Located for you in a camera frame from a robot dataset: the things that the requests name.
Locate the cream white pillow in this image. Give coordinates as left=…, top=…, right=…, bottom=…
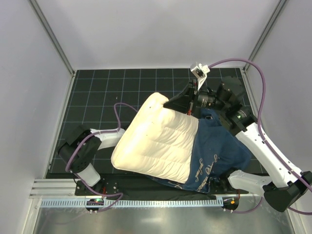
left=111, top=92, right=199, bottom=183

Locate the dark blue embroidered pillowcase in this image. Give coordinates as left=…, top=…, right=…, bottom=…
left=148, top=109, right=253, bottom=193

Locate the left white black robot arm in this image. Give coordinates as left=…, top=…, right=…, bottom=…
left=57, top=125, right=125, bottom=195

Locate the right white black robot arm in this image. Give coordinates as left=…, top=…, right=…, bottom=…
left=164, top=77, right=312, bottom=212

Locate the black grid mat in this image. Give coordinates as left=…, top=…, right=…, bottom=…
left=43, top=68, right=278, bottom=180

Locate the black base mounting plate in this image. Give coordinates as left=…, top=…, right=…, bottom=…
left=73, top=173, right=249, bottom=197

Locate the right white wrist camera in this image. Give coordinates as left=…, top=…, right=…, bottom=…
left=190, top=63, right=210, bottom=91

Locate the right aluminium corner post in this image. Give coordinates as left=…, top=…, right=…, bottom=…
left=249, top=0, right=289, bottom=61

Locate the aluminium corner post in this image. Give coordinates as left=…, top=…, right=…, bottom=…
left=28, top=0, right=75, bottom=77
left=249, top=0, right=289, bottom=61

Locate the slotted cable duct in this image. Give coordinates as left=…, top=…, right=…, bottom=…
left=40, top=197, right=223, bottom=208

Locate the aluminium front rail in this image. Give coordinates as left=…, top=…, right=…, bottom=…
left=29, top=175, right=297, bottom=198

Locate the left aluminium corner post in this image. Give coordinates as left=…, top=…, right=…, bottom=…
left=28, top=0, right=75, bottom=77

